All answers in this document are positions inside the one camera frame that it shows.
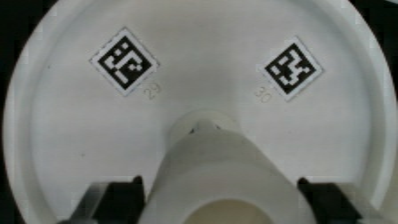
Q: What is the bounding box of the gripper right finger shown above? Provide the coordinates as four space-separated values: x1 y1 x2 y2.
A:
297 178 380 224

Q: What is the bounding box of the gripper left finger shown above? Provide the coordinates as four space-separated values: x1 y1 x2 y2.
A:
57 176 146 224

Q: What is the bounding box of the white cylindrical table leg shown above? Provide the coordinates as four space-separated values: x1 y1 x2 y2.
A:
138 119 316 224

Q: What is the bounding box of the white round table top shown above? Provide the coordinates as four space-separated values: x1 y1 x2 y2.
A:
3 0 398 224

